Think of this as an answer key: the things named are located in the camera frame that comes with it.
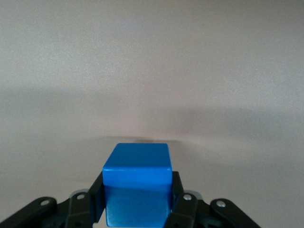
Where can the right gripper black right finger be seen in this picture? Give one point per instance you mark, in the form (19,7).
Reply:
(187,211)

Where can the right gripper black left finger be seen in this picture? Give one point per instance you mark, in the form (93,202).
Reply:
(78,209)

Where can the blue cube block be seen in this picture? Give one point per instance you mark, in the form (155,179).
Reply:
(137,180)

